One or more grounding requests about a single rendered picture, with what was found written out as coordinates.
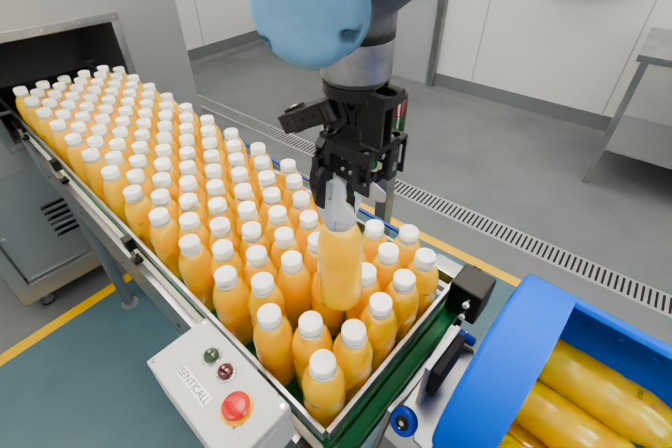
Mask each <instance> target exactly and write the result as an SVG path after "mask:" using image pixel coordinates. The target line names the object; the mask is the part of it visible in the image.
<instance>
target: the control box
mask: <svg viewBox="0 0 672 448"><path fill-rule="evenodd" d="M211 347H214V348H216V349H217V350H218V351H219V357H218V359H217V360H216V361H215V362H213V363H206V362H205V361H204V359H203V354H204V352H205V351H206V350H207V349H208V348H211ZM224 363H229V364H231V365H232V366H233V369H234V372H233V375H232V376H231V377H230V378H229V379H226V380H222V379H220V378H219V377H218V375H217V370H218V368H219V366H220V365H222V364H224ZM147 364H148V366H149V367H150V369H151V370H152V372H153V374H154V375H155V377H156V379H157V380H158V382H159V384H160V385H161V387H162V389H163V390H164V392H165V393H166V395H167V396H168V398H169V399H170V400H171V402H172V403H173V404H174V406H175V407H176V409H177V410H178V411H179V413H180V414H181V415H182V417H183V418H184V420H185V421H186V422H187V424H188V425H189V426H190V428H191V429H192V430H193V432H194V433H195V435H196V436H197V437H198V439H199V440H200V441H201V443H202V444H203V446H204V447H205V448H284V447H285V446H286V445H287V443H288V442H289V441H290V440H291V439H292V438H293V437H294V435H295V433H294V427H293V421H292V416H291V408H290V405H289V404H288V403H287V402H286V401H285V400H284V399H283V398H282V397H281V396H280V395H279V393H278V392H277V391H276V390H275V389H274V388H273V387H272V386H271V385H270V384H269V383H268V382H267V381H266V380H265V379H264V378H263V377H262V376H261V375H260V374H259V373H258V371H257V370H256V369H255V368H254V367H253V366H252V365H251V364H250V363H249V362H248V361H247V360H246V359H245V358H244V357H243V356H242V355H241V354H240V353H239V352H238V351H237V349H236V348H235V347H234V346H233V345H232V344H231V343H230V342H229V341H228V340H227V339H226V338H225V337H224V336H223V335H222V334H221V333H220V332H219V331H218V330H217V329H216V327H215V326H214V325H213V324H212V323H211V322H210V321H209V320H208V319H207V318H205V319H204V320H202V321H201V322H200V323H198V324H197V325H195V326H194V327H193V328H191V329H190V330H189V331H187V332H186V333H185V334H183V335H182V336H181V337H179V338H178V339H177V340H175V341H174V342H173V343H171V344H170V345H169V346H167V347H166V348H165V349H163V350H162V351H161V352H159V353H158V354H156V355H155V356H154V357H152V358H151V359H150V360H148V361H147ZM183 368H185V369H186V370H185V369H183ZM182 369H183V372H182ZM179 371H180V373H181V372H182V373H181V374H179ZM185 371H188V373H187V372H185ZM184 372H185V374H186V375H184V374H183V373H184ZM182 374H183V375H182ZM188 374H190V375H189V378H188V376H187V375H188ZM181 375H182V376H183V378H184V379H183V378H182V376H181ZM186 376H187V377H186ZM185 377H186V378H185ZM187 378H188V380H189V379H190V378H192V379H190V380H189V381H188V382H187V383H186V381H187ZM193 379H194V380H195V381H196V383H195V382H192V381H194V380H193ZM191 382H192V383H191ZM190 383H191V384H190ZM189 384H190V385H189ZM195 386H197V387H195ZM198 386H200V388H201V389H200V388H199V387H198ZM194 387H195V388H194ZM193 388H194V391H195V392H196V393H198V392H200V391H203V392H202V394H201V392H200V393H199V394H201V396H200V395H199V394H196V393H194V392H193ZM235 391H242V392H244V393H246V394H247V395H248V397H249V400H250V408H249V410H248V412H247V414H246V415H245V416H244V417H243V418H241V419H240V420H237V421H229V420H227V419H226V418H225V417H224V416H223V414H222V409H221V408H222V403H223V401H224V399H225V398H226V397H227V396H228V395H229V394H230V393H232V392H235ZM204 394H206V395H205V396H203V395H204ZM199 396H200V397H199ZM202 396H203V397H202ZM198 397H199V398H198ZM201 397H202V398H201ZM208 397H209V398H208ZM200 398H201V400H202V402H203V401H204V400H205V399H206V398H208V399H207V400H206V401H204V404H205V405H204V404H203V403H202V402H201V400H200Z"/></svg>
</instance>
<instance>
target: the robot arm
mask: <svg viewBox="0 0 672 448"><path fill-rule="evenodd" d="M410 1H412V0H249V8H250V13H251V17H252V20H253V23H254V25H255V27H256V30H257V32H258V33H259V35H260V37H261V38H262V40H263V41H264V44H265V45H266V46H268V47H269V49H270V50H271V51H272V52H273V53H274V54H276V55H277V56H278V57H279V58H281V59H282V60H284V61H285V62H287V63H289V64H291V65H294V66H297V67H300V68H305V69H320V75H321V76H322V91H323V93H324V95H325V97H322V98H319V99H317V100H314V101H311V102H308V103H306V104H305V103H304V102H301V103H299V104H293V105H292V106H291V107H290V108H288V109H286V110H285V111H284V112H285V113H284V114H282V115H281V116H279V117H277V118H278V120H279V122H280V124H281V126H282V128H283V130H284V132H285V134H289V133H293V132H295V133H299V132H302V131H306V130H307V129H308V128H311V127H315V126H319V125H322V124H324V125H323V127H324V130H322V131H320V132H319V137H318V139H317V142H316V143H315V146H316V147H315V149H316V150H315V154H314V156H313V157H312V167H311V171H310V177H309V185H310V190H311V194H312V197H313V201H314V203H315V205H316V206H317V210H318V212H319V215H320V217H321V219H322V221H323V222H324V224H325V226H326V227H327V228H328V229H329V230H330V231H332V232H334V231H335V225H336V222H338V223H341V224H344V225H347V226H355V225H356V222H357V217H356V214H357V212H358V209H359V207H360V204H361V201H362V198H363V199H367V200H371V201H376V202H380V203H383V202H385V201H386V194H385V192H384V191H383V190H382V189H381V188H380V187H379V186H378V185H377V184H376V183H378V182H379V181H380V180H382V179H384V180H386V181H390V180H391V179H392V178H393V177H395V176H396V174H397V170H398V171H400V172H403V168H404V161H405V154H406V146H407V139H408V134H407V133H404V132H402V131H399V130H397V129H394V128H393V119H394V110H395V106H397V105H398V104H400V103H402V102H404V98H405V90H406V89H405V88H402V87H399V86H395V85H392V84H390V77H391V76H392V71H393V60H394V50H395V39H396V29H397V21H398V10H400V9H401V8H402V7H404V6H405V5H406V4H408V3H409V2H410ZM401 144H402V145H403V146H402V154H401V162H399V161H398V158H399V150H400V145H401ZM333 173H336V175H337V176H339V177H341V178H343V179H344V180H346V181H347V185H346V187H345V184H344V183H343V181H342V180H341V179H339V178H333ZM346 192H347V199H346ZM347 203H349V204H350V205H351V206H352V207H353V209H354V211H353V210H352V209H351V208H350V206H349V205H348V204H347Z"/></svg>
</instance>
